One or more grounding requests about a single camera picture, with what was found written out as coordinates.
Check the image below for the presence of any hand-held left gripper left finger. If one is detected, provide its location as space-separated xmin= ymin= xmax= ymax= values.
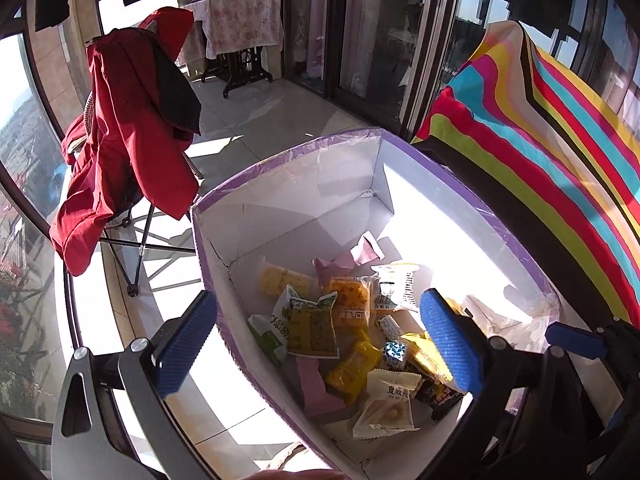
xmin=51 ymin=289 xmax=219 ymax=480

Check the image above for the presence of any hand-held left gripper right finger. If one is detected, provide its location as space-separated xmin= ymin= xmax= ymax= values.
xmin=418 ymin=287 xmax=588 ymax=480

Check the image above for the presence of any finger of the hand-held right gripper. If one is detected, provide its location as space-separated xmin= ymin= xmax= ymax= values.
xmin=587 ymin=362 xmax=633 ymax=468
xmin=544 ymin=319 xmax=640 ymax=362

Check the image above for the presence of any yellow bread packet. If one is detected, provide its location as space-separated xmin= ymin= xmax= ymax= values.
xmin=400 ymin=331 xmax=454 ymax=387
xmin=324 ymin=339 xmax=384 ymax=404

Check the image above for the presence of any white and blue snack packet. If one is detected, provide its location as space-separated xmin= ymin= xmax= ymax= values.
xmin=375 ymin=312 xmax=417 ymax=374

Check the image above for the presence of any translucent pastry packet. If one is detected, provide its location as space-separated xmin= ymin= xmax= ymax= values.
xmin=461 ymin=294 xmax=552 ymax=353

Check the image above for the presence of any black snack packet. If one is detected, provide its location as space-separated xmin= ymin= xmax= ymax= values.
xmin=414 ymin=374 xmax=467 ymax=422

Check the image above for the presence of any white packet with black print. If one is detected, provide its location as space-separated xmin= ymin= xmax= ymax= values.
xmin=372 ymin=261 xmax=434 ymax=312

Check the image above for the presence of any white pastry packet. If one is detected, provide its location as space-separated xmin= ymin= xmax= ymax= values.
xmin=351 ymin=369 xmax=422 ymax=442

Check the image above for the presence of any orange yellow snack packet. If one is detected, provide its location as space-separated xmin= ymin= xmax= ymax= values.
xmin=324 ymin=275 xmax=377 ymax=332

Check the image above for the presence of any pale yellow cake packet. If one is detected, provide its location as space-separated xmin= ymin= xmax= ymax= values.
xmin=257 ymin=259 xmax=322 ymax=302

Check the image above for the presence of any purple pink snack packet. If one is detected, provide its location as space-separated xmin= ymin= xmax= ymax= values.
xmin=294 ymin=355 xmax=352 ymax=419

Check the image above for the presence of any white box with purple rim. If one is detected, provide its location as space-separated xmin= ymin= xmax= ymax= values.
xmin=191 ymin=127 xmax=562 ymax=480

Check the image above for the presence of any folding chair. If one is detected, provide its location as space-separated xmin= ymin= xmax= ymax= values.
xmin=65 ymin=90 xmax=206 ymax=298

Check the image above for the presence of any red jacket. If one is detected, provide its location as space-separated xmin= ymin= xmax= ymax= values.
xmin=49 ymin=6 xmax=203 ymax=278

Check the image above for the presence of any striped tablecloth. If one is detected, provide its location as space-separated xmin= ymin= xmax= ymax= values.
xmin=411 ymin=20 xmax=640 ymax=331

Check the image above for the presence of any curved balcony window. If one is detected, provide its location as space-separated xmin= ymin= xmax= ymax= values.
xmin=0 ymin=5 xmax=101 ymax=441

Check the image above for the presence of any black sewing table base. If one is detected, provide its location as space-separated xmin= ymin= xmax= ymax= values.
xmin=200 ymin=50 xmax=275 ymax=100

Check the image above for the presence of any pink floral cloth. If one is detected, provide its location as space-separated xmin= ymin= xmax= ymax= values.
xmin=179 ymin=0 xmax=284 ymax=61

